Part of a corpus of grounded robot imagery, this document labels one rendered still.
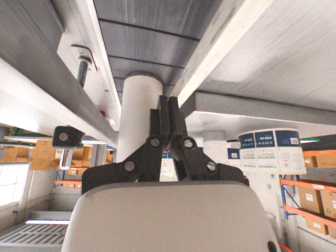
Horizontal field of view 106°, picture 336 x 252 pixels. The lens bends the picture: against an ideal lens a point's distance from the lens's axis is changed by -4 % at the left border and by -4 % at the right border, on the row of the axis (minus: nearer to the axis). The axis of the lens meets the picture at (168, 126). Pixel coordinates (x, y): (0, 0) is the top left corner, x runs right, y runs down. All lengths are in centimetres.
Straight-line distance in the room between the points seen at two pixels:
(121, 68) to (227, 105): 25
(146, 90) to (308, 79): 31
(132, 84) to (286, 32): 20
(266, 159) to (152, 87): 46
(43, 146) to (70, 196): 735
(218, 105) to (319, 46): 17
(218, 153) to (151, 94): 38
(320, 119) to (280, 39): 39
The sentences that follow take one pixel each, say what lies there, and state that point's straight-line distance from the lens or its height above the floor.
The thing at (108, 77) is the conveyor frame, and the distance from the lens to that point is 20.
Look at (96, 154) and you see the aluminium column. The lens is 58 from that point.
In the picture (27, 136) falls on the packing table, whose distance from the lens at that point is 243.
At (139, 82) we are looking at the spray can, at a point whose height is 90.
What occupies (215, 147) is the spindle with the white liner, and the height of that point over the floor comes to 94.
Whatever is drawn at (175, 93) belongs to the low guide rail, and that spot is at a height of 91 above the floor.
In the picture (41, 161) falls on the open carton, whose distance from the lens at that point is 228.
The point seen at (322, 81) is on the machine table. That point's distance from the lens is 41.
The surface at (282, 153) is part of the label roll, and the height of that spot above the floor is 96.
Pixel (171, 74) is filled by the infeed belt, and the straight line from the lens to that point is 17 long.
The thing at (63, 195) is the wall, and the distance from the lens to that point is 969.
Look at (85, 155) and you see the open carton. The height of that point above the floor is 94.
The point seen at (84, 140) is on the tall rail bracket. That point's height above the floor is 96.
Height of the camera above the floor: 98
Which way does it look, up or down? 14 degrees down
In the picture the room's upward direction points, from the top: 179 degrees counter-clockwise
